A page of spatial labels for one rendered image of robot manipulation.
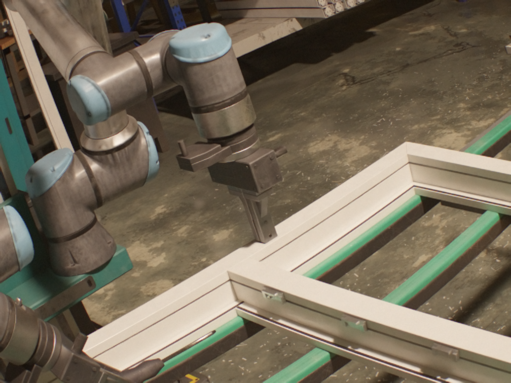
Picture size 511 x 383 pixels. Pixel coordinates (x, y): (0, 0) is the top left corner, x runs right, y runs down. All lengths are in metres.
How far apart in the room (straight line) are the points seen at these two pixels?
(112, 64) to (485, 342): 0.78
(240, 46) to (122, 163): 3.35
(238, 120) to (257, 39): 4.14
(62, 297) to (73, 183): 0.28
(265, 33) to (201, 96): 4.18
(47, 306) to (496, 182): 1.16
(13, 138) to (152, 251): 1.39
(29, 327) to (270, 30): 4.59
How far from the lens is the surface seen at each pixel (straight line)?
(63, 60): 1.52
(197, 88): 1.36
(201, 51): 1.34
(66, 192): 2.12
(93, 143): 2.13
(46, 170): 2.11
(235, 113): 1.37
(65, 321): 2.40
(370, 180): 1.58
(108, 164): 2.14
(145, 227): 4.28
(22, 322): 1.10
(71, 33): 1.56
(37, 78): 4.85
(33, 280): 2.25
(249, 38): 5.47
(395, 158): 1.63
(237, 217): 4.03
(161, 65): 1.44
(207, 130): 1.38
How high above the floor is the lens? 1.55
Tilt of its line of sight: 21 degrees down
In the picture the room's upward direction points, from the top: 19 degrees counter-clockwise
